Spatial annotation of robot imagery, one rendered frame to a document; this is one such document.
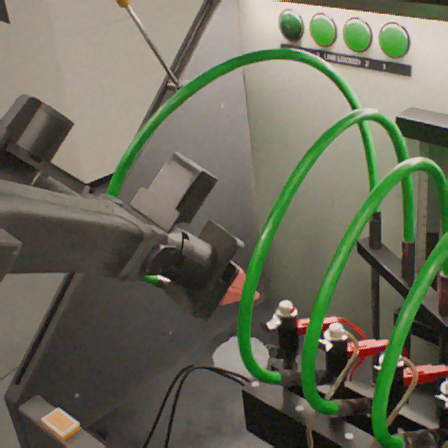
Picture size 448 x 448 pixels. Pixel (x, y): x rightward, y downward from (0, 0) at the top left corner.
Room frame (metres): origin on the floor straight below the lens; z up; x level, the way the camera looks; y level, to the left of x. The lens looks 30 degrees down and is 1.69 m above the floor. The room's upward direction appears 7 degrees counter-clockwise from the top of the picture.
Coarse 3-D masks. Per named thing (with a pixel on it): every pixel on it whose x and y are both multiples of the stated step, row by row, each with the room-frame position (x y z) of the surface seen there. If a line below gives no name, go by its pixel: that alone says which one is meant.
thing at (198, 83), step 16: (224, 64) 0.86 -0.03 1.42; (240, 64) 0.86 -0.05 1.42; (320, 64) 0.89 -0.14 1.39; (192, 80) 0.85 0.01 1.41; (208, 80) 0.85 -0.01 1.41; (336, 80) 0.90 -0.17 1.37; (176, 96) 0.84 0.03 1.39; (352, 96) 0.91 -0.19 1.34; (160, 112) 0.83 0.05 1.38; (144, 128) 0.82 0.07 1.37; (368, 128) 0.92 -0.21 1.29; (368, 144) 0.92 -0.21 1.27; (128, 160) 0.81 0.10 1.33; (368, 160) 0.92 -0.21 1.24; (112, 176) 0.81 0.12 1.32; (368, 176) 0.93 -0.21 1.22; (112, 192) 0.80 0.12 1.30
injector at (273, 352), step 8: (296, 312) 0.79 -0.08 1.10; (288, 320) 0.78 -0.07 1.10; (296, 320) 0.79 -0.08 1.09; (280, 328) 0.78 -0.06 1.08; (288, 328) 0.78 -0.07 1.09; (296, 328) 0.79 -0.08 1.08; (280, 336) 0.79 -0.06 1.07; (288, 336) 0.78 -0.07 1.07; (296, 336) 0.78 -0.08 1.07; (280, 344) 0.79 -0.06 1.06; (288, 344) 0.78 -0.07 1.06; (296, 344) 0.78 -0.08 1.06; (272, 352) 0.77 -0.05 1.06; (280, 352) 0.77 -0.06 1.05; (288, 352) 0.78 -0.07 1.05; (296, 352) 0.78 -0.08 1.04; (288, 360) 0.79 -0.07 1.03; (296, 360) 0.79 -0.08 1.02; (288, 368) 0.79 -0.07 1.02; (296, 368) 0.79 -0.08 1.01; (296, 392) 0.79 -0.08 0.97
